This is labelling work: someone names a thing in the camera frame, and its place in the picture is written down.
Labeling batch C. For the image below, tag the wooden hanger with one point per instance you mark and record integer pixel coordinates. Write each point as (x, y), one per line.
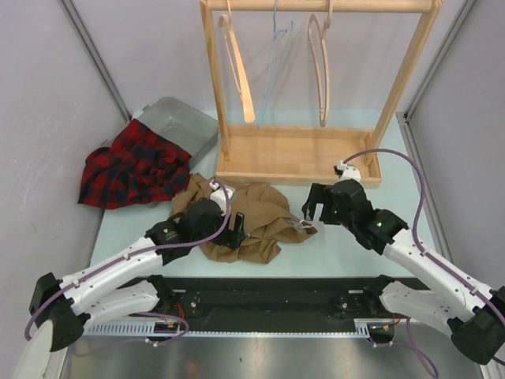
(316, 33)
(237, 65)

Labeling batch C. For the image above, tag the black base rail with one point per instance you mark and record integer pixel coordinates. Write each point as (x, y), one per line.
(278, 305)

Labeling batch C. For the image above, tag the brown skirt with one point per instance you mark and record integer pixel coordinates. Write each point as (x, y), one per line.
(268, 221)

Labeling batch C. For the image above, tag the grey plastic bin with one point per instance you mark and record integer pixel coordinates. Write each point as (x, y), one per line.
(187, 127)

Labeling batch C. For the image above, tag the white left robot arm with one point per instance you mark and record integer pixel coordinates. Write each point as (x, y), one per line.
(121, 285)

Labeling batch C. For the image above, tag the light blue wire hanger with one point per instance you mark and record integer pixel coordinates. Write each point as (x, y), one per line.
(270, 79)

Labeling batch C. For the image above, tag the red plaid cloth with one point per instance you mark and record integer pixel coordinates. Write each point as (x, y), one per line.
(138, 168)

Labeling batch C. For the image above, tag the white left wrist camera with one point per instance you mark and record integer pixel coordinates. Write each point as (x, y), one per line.
(222, 195)

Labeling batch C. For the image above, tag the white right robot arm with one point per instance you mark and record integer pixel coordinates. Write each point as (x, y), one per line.
(469, 312)

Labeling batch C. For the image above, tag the white slotted cable duct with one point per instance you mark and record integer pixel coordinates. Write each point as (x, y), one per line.
(132, 328)

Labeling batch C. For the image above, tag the left aluminium frame post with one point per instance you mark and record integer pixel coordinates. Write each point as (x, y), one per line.
(77, 23)

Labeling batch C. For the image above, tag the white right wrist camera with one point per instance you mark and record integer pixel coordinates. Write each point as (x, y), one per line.
(344, 171)

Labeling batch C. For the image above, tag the wooden clothes rack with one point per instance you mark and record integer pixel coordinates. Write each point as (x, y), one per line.
(299, 156)

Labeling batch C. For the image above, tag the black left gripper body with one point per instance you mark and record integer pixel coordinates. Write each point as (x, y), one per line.
(228, 238)

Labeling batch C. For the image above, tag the grey aluminium frame post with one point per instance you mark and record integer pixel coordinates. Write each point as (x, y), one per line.
(404, 118)

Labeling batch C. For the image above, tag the left wooden hanger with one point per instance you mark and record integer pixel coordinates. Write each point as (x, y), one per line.
(237, 65)

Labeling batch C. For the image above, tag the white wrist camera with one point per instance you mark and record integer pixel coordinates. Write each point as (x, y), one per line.
(222, 195)
(344, 171)

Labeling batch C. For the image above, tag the right wooden hanger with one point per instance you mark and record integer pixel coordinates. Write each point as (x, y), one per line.
(316, 33)

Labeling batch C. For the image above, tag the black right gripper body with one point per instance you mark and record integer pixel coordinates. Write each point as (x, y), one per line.
(331, 213)

